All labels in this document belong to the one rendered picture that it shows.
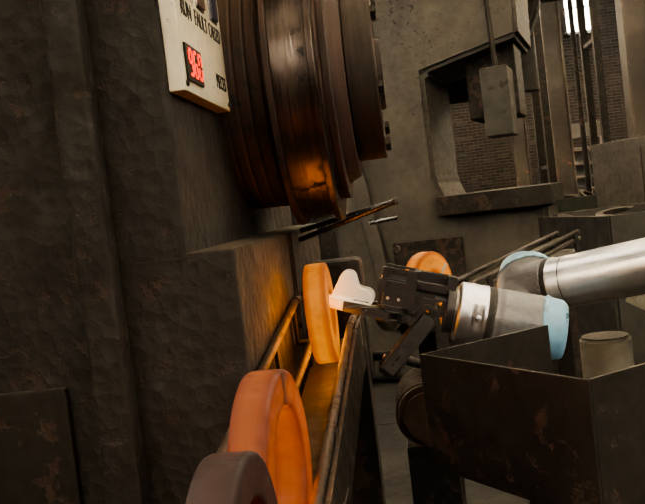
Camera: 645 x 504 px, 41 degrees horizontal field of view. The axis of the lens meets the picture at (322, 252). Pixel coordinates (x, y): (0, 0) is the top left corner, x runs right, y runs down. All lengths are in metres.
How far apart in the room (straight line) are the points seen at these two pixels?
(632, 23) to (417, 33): 6.43
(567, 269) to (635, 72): 8.99
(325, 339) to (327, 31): 0.46
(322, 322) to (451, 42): 3.01
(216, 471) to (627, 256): 0.93
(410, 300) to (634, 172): 4.53
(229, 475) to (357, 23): 0.92
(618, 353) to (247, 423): 1.52
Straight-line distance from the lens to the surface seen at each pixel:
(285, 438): 0.83
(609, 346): 2.13
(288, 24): 1.28
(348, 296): 1.30
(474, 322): 1.28
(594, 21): 10.31
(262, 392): 0.73
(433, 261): 1.90
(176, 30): 1.04
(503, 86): 3.87
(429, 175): 4.13
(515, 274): 1.47
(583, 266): 1.41
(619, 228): 3.50
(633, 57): 10.39
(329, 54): 1.31
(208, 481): 0.57
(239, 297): 1.01
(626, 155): 5.80
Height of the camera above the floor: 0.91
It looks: 3 degrees down
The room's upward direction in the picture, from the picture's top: 7 degrees counter-clockwise
